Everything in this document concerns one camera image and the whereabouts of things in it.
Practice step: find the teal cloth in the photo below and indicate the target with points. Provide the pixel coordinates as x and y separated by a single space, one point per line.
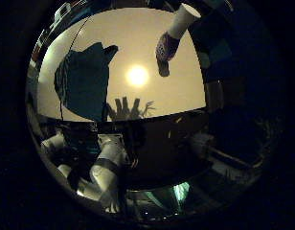
85 83

